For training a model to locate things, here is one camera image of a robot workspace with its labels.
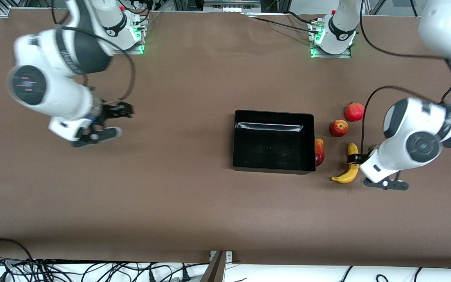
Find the red yellow apple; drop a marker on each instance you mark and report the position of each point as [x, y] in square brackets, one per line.
[339, 128]

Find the red pomegranate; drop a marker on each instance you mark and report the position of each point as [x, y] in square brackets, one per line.
[355, 112]

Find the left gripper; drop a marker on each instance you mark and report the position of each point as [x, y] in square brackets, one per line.
[353, 158]

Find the black rectangular plastic box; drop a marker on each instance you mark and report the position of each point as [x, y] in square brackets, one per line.
[272, 149]

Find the grey metal equipment box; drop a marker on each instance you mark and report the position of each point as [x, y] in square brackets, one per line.
[231, 4]

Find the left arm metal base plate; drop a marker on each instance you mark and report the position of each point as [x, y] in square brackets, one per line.
[315, 55]

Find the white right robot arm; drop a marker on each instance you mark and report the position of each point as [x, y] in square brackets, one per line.
[69, 51]

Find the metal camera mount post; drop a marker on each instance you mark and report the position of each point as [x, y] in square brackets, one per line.
[217, 270]

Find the small clear tape patch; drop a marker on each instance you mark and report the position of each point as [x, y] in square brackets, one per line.
[349, 190]

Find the yellow banana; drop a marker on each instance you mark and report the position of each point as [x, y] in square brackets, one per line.
[351, 172]

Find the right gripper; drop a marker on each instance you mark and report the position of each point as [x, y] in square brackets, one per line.
[111, 111]

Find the red yellow mango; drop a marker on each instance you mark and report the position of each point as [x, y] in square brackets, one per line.
[319, 150]

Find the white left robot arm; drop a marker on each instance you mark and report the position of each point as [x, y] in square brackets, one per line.
[417, 121]

